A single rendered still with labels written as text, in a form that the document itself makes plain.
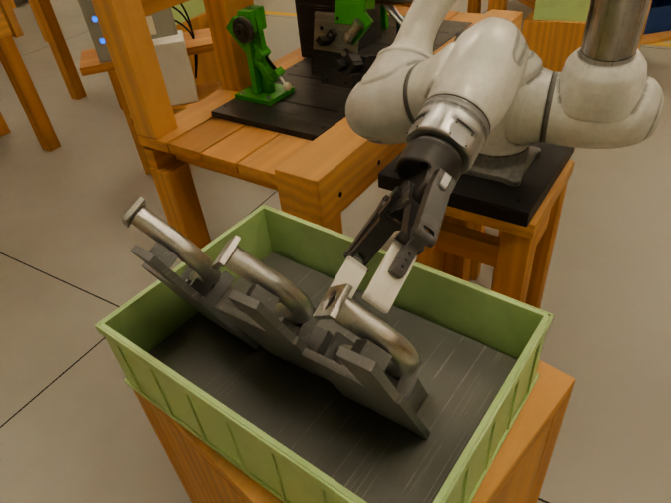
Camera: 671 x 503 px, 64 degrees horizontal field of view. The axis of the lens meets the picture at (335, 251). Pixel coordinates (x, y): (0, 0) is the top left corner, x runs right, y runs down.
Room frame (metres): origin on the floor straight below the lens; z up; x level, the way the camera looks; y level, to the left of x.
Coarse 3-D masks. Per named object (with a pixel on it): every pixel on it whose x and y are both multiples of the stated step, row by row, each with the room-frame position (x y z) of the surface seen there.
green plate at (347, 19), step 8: (336, 0) 1.83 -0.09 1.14; (344, 0) 1.81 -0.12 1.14; (352, 0) 1.80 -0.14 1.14; (360, 0) 1.78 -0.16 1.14; (368, 0) 1.81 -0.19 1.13; (336, 8) 1.83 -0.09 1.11; (344, 8) 1.81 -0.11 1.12; (352, 8) 1.79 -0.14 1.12; (360, 8) 1.77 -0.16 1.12; (368, 8) 1.80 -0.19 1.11; (336, 16) 1.82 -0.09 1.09; (344, 16) 1.80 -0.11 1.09; (352, 16) 1.79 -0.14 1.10
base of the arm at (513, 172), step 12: (480, 156) 1.09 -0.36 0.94; (492, 156) 1.08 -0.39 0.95; (504, 156) 1.07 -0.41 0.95; (516, 156) 1.08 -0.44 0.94; (528, 156) 1.12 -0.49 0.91; (480, 168) 1.09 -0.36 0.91; (492, 168) 1.08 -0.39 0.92; (504, 168) 1.07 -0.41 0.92; (516, 168) 1.07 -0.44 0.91; (492, 180) 1.06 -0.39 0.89; (504, 180) 1.05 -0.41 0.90; (516, 180) 1.03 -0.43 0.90
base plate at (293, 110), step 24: (456, 24) 2.24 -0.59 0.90; (288, 72) 1.90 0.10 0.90; (288, 96) 1.68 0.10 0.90; (312, 96) 1.66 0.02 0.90; (336, 96) 1.64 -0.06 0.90; (240, 120) 1.55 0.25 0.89; (264, 120) 1.52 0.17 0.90; (288, 120) 1.50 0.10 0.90; (312, 120) 1.48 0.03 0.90; (336, 120) 1.46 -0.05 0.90
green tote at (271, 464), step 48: (288, 240) 0.91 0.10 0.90; (336, 240) 0.82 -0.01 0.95; (432, 288) 0.68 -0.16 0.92; (480, 288) 0.63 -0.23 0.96; (144, 336) 0.69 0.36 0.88; (480, 336) 0.62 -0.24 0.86; (528, 336) 0.57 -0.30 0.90; (144, 384) 0.60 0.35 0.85; (192, 384) 0.50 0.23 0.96; (528, 384) 0.52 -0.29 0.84; (192, 432) 0.52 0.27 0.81; (240, 432) 0.43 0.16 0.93; (480, 432) 0.37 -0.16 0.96; (288, 480) 0.38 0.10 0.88; (480, 480) 0.39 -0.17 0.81
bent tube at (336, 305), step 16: (336, 288) 0.43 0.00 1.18; (320, 304) 0.43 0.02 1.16; (336, 304) 0.39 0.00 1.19; (352, 304) 0.41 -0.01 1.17; (336, 320) 0.40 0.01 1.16; (352, 320) 0.40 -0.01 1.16; (368, 320) 0.40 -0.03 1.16; (368, 336) 0.39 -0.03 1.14; (384, 336) 0.39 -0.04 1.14; (400, 336) 0.40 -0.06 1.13; (400, 352) 0.39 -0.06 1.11; (416, 352) 0.40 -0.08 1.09; (400, 368) 0.39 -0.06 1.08; (416, 368) 0.40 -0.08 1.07
